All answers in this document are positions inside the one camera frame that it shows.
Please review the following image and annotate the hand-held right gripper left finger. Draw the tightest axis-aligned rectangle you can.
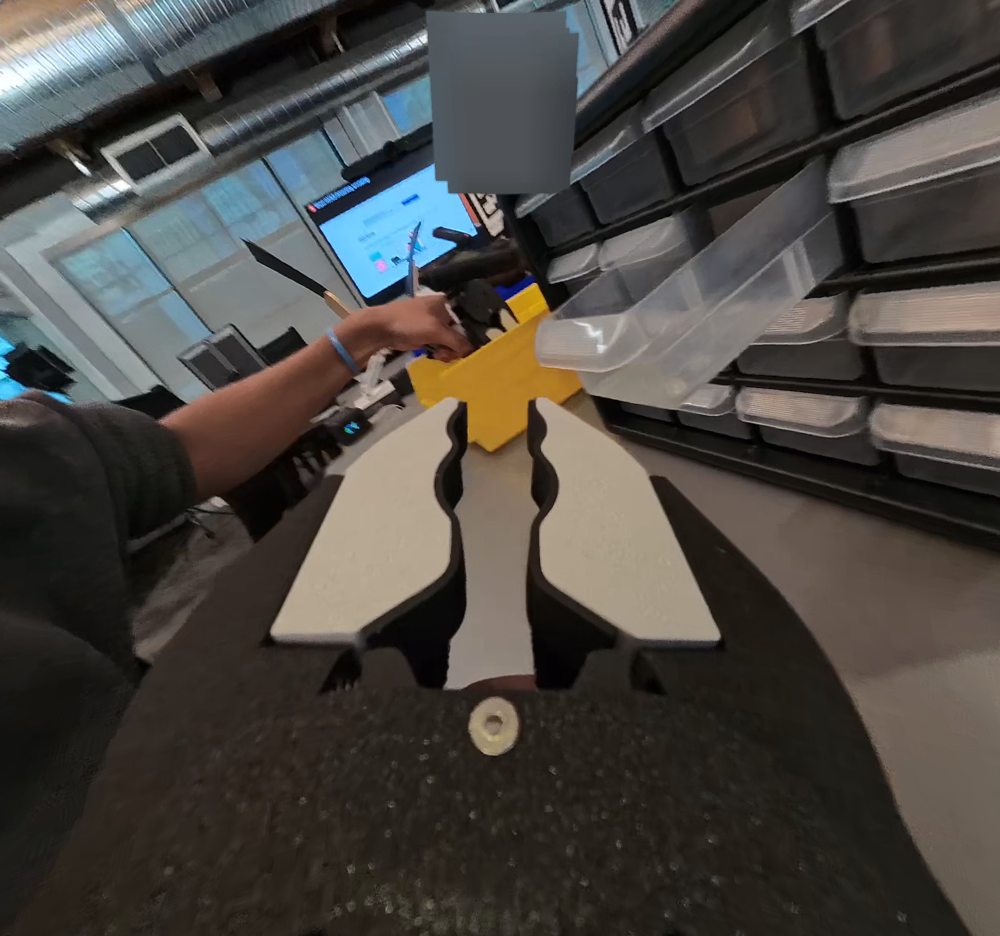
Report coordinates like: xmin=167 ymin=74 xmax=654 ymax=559
xmin=269 ymin=397 xmax=470 ymax=691

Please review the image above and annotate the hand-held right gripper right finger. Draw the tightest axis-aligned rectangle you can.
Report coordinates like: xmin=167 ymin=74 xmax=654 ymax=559
xmin=525 ymin=397 xmax=721 ymax=691

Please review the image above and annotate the yellow storage bin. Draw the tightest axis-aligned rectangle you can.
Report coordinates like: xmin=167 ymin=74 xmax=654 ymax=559
xmin=406 ymin=283 xmax=587 ymax=453

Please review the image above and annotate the clear plastic drawer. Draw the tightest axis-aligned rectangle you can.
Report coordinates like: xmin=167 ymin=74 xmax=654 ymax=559
xmin=535 ymin=158 xmax=848 ymax=410

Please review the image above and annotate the black drawer cabinet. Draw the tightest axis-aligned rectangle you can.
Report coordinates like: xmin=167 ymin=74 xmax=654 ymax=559
xmin=511 ymin=0 xmax=1000 ymax=550

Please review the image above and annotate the person's left forearm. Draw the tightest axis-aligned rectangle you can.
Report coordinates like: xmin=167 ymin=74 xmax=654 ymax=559
xmin=160 ymin=330 xmax=360 ymax=501

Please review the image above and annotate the grid of small clear drawers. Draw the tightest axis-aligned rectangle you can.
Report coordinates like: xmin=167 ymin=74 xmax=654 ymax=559
xmin=516 ymin=0 xmax=1000 ymax=495

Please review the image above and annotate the person's left hand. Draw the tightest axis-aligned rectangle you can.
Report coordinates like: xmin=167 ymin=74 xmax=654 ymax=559
xmin=344 ymin=295 xmax=473 ymax=364

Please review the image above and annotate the black device with lit display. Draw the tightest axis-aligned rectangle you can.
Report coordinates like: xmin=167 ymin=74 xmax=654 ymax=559
xmin=316 ymin=405 xmax=378 ymax=450

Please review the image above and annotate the white plastic stand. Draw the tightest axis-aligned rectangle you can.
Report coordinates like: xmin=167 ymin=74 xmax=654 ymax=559
xmin=355 ymin=350 xmax=396 ymax=407

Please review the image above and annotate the black office chair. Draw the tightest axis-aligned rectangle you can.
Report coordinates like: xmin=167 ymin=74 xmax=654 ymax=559
xmin=178 ymin=324 xmax=309 ymax=394

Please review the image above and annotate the wall monitor screen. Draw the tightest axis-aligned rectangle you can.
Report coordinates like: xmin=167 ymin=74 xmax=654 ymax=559
xmin=305 ymin=163 xmax=481 ymax=306

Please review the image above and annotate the black blade with wooden handle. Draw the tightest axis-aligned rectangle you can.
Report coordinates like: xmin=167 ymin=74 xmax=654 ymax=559
xmin=241 ymin=236 xmax=353 ymax=320

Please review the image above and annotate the slim silver air duct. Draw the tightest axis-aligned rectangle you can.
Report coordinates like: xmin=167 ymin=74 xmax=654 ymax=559
xmin=191 ymin=38 xmax=439 ymax=159

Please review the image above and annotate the large silver air duct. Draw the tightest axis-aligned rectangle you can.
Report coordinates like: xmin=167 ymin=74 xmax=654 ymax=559
xmin=0 ymin=0 xmax=439 ymax=152

